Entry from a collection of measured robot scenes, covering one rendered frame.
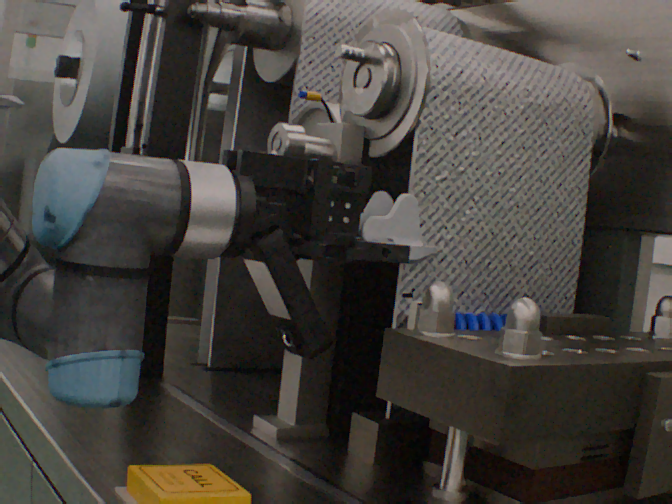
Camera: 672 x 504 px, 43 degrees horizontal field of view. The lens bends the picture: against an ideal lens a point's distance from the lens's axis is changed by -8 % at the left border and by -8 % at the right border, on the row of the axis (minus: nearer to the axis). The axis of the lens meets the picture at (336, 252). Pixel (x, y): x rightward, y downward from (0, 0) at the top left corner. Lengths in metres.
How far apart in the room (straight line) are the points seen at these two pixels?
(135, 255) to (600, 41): 0.67
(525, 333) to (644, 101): 0.45
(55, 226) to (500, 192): 0.44
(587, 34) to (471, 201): 0.36
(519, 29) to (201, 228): 0.67
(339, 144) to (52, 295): 0.32
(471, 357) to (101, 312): 0.27
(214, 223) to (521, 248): 0.35
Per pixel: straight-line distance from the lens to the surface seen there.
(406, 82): 0.83
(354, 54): 0.86
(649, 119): 1.05
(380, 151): 0.86
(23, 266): 0.76
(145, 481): 0.64
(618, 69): 1.10
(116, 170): 0.66
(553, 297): 0.95
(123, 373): 0.68
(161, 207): 0.67
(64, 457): 0.75
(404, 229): 0.79
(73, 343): 0.67
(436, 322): 0.75
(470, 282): 0.87
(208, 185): 0.69
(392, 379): 0.76
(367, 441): 0.83
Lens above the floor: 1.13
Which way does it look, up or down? 3 degrees down
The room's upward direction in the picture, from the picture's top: 7 degrees clockwise
